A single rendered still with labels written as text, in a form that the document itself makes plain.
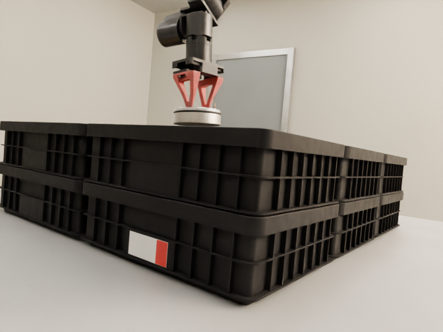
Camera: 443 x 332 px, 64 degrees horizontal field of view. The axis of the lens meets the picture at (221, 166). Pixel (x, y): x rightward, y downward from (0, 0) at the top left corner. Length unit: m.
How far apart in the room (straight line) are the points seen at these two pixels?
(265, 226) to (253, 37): 4.05
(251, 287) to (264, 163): 0.16
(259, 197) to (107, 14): 4.53
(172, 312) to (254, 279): 0.11
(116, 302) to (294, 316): 0.22
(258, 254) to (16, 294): 0.30
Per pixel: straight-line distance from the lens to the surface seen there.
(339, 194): 0.72
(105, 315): 0.46
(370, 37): 3.97
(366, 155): 0.83
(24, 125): 0.94
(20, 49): 4.17
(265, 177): 0.45
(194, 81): 0.75
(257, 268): 0.48
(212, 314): 0.46
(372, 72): 3.86
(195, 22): 0.81
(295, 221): 0.53
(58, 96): 4.32
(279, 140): 0.46
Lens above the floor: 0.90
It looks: 2 degrees down
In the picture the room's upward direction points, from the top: 5 degrees clockwise
